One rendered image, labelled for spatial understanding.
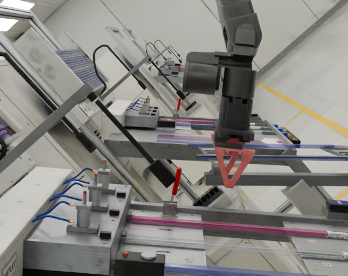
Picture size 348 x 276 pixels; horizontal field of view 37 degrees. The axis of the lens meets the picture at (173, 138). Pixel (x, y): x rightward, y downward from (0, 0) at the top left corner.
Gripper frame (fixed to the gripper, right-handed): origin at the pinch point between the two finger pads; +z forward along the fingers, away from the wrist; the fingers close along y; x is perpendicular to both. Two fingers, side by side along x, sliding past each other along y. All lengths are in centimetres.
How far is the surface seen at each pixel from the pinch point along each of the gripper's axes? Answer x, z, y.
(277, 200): 66, 80, -267
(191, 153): -4, 17, -96
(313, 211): 28, 17, -42
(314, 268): 16.8, 13.6, 5.0
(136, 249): -14.8, 14.5, 3.4
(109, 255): -18.2, 10.2, 17.2
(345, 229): 28.9, 13.1, -17.0
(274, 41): 129, -41, -761
